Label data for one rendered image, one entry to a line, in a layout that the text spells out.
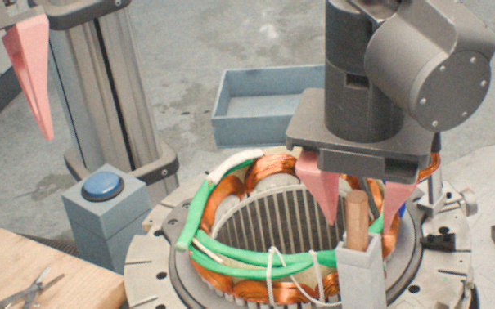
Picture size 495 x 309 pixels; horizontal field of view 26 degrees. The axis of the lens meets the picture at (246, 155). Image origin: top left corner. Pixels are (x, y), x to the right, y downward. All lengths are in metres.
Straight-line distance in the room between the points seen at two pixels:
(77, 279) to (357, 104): 0.42
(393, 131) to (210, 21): 2.97
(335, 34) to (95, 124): 0.70
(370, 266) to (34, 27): 0.34
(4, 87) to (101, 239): 2.30
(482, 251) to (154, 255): 0.57
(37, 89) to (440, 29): 0.25
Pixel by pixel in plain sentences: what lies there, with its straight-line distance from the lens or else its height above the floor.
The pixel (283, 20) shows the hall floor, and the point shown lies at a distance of 3.64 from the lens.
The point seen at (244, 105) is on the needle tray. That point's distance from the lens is 1.32.
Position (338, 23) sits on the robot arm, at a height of 1.39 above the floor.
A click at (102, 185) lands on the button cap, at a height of 1.04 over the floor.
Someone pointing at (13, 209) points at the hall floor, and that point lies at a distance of 3.02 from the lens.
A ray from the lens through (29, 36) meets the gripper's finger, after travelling 0.66.
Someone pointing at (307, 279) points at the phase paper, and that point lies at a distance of 0.90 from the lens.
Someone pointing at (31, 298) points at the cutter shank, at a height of 1.09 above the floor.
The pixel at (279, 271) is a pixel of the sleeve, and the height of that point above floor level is 1.15.
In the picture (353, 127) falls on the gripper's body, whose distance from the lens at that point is 0.74.
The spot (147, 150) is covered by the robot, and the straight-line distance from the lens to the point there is 1.42.
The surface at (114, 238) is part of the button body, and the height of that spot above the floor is 0.99.
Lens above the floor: 1.74
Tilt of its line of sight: 35 degrees down
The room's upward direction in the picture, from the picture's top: 10 degrees counter-clockwise
